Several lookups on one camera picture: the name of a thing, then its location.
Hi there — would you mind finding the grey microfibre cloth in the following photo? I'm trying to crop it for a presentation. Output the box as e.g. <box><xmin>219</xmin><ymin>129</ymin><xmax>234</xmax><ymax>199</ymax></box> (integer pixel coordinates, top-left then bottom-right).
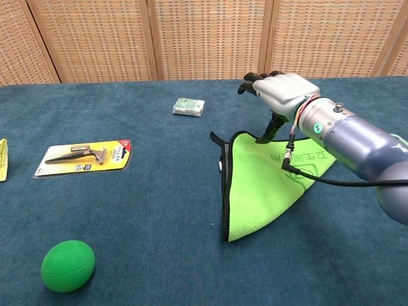
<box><xmin>209</xmin><ymin>129</ymin><xmax>337</xmax><ymax>244</ymax></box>

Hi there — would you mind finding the blue table mat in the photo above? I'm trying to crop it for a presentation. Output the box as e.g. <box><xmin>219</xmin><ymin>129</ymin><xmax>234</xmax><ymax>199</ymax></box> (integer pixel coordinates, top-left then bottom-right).
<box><xmin>0</xmin><ymin>75</ymin><xmax>408</xmax><ymax>306</ymax></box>

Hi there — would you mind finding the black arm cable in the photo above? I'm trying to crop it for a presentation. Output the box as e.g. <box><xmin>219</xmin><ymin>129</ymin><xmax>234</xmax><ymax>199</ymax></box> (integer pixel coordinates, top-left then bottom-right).
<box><xmin>280</xmin><ymin>132</ymin><xmax>408</xmax><ymax>187</ymax></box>

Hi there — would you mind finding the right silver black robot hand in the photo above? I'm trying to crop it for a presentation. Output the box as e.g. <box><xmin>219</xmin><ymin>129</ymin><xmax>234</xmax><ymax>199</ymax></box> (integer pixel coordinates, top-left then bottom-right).
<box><xmin>237</xmin><ymin>71</ymin><xmax>321</xmax><ymax>144</ymax></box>

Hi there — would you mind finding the bamboo folding screen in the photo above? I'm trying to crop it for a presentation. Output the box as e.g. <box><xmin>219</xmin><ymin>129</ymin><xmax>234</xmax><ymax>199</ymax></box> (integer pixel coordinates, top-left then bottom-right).
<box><xmin>0</xmin><ymin>0</ymin><xmax>408</xmax><ymax>85</ymax></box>

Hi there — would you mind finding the yellow triangular snack packet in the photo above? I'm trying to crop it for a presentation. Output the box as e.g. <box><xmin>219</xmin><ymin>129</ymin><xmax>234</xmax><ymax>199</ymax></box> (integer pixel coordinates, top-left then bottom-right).
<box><xmin>0</xmin><ymin>138</ymin><xmax>8</xmax><ymax>182</ymax></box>

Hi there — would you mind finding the razor in yellow blister pack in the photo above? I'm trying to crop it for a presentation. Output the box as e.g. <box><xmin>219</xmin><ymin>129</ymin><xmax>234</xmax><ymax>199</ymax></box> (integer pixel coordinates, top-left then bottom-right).
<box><xmin>33</xmin><ymin>138</ymin><xmax>133</xmax><ymax>179</ymax></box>

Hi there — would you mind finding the small green tissue packet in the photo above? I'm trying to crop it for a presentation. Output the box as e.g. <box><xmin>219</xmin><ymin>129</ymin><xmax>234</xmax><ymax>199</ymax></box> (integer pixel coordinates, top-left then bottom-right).
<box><xmin>171</xmin><ymin>97</ymin><xmax>205</xmax><ymax>117</ymax></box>

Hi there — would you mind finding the green foam ball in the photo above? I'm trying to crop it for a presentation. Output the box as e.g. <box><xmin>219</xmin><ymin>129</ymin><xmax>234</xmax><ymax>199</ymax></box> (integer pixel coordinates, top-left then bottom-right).
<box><xmin>40</xmin><ymin>239</ymin><xmax>96</xmax><ymax>293</ymax></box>

